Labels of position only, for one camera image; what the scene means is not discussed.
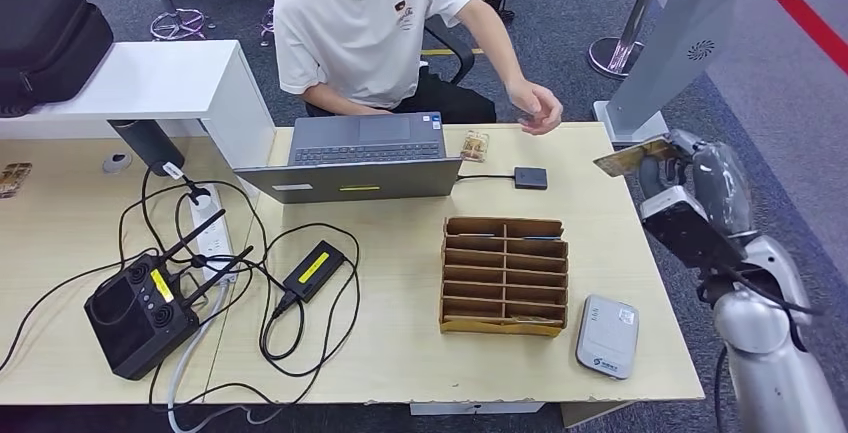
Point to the black adapter with yellow label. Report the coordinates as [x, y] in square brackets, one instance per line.
[312, 272]

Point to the white desk shelf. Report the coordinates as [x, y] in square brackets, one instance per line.
[132, 79]

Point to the grey white card reader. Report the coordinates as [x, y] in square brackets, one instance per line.
[607, 337]

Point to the person's left forearm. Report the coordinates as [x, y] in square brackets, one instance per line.
[500, 52]

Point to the small black card reader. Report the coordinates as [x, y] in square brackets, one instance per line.
[530, 178]

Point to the person's right hand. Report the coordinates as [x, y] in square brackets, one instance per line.
[376, 112]

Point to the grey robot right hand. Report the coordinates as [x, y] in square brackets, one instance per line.
[725, 185]

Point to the black cylinder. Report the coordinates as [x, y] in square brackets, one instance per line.
[146, 144]

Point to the black power plug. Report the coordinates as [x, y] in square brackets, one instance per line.
[197, 195]

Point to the white desk crossbar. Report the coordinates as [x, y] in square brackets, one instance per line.
[477, 409]

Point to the grey laptop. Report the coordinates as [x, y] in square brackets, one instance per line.
[344, 181]

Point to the pale desk leg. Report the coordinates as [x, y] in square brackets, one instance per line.
[590, 413]

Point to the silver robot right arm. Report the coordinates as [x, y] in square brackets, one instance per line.
[768, 364]

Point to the white power strip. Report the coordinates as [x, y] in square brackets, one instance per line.
[213, 238]

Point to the black carrying case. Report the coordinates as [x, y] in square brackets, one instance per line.
[46, 39]

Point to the person's left hand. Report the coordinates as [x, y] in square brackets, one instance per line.
[543, 108]

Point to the golden tree picture card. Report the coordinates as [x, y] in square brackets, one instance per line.
[629, 160]

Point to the person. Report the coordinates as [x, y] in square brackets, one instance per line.
[364, 26]

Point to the black router with antennas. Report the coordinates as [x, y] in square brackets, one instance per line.
[132, 324]

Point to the chrome stanchion post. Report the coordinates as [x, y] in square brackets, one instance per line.
[606, 56]

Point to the person's right forearm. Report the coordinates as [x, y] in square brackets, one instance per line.
[334, 100]

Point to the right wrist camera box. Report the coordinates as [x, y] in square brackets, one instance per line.
[689, 231]

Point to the grey kiosk stand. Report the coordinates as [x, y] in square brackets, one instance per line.
[689, 32]

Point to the brown cardboard card organizer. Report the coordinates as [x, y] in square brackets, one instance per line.
[503, 327]

